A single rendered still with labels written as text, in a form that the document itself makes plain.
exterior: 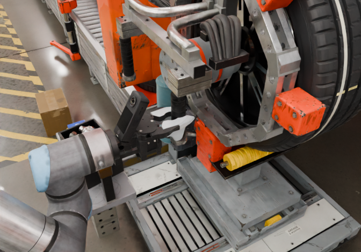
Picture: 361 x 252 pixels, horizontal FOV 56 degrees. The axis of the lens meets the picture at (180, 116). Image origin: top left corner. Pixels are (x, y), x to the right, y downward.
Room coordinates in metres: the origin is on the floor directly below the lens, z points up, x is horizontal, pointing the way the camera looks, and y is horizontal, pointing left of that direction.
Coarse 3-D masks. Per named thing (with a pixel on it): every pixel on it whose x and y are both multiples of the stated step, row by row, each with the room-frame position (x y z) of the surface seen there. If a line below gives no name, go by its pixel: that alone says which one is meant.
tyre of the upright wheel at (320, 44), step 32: (192, 0) 1.16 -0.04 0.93; (320, 0) 0.74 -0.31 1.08; (352, 0) 0.77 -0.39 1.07; (192, 32) 1.16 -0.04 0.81; (320, 32) 0.70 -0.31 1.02; (352, 32) 0.73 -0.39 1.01; (320, 64) 0.67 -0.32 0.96; (352, 64) 0.70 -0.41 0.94; (320, 96) 0.65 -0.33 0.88; (352, 96) 0.71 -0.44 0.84; (320, 128) 0.69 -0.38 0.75
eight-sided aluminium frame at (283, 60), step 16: (176, 0) 1.09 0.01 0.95; (176, 16) 1.10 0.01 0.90; (256, 16) 0.75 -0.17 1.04; (272, 16) 0.76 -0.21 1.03; (272, 32) 0.71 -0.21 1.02; (288, 32) 0.72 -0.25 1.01; (272, 48) 0.69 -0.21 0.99; (288, 48) 0.70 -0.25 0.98; (272, 64) 0.67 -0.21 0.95; (288, 64) 0.67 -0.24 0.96; (272, 80) 0.68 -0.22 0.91; (288, 80) 0.68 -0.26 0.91; (192, 96) 1.00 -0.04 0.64; (272, 96) 0.66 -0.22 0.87; (208, 112) 0.97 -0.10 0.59; (224, 128) 0.88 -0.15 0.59; (256, 128) 0.69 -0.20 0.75; (272, 128) 0.66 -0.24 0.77; (224, 144) 0.80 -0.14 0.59; (240, 144) 0.74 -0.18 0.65
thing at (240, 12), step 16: (240, 0) 0.98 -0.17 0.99; (240, 16) 0.96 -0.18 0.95; (288, 16) 0.78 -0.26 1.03; (256, 32) 0.91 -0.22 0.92; (256, 48) 0.88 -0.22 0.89; (256, 64) 0.87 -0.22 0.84; (224, 80) 1.01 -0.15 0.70; (240, 80) 0.93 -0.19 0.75; (256, 80) 0.86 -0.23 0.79; (224, 96) 1.01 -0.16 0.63; (240, 96) 0.92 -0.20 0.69; (256, 96) 0.85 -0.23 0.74; (240, 112) 0.93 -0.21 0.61; (256, 112) 0.93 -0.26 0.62
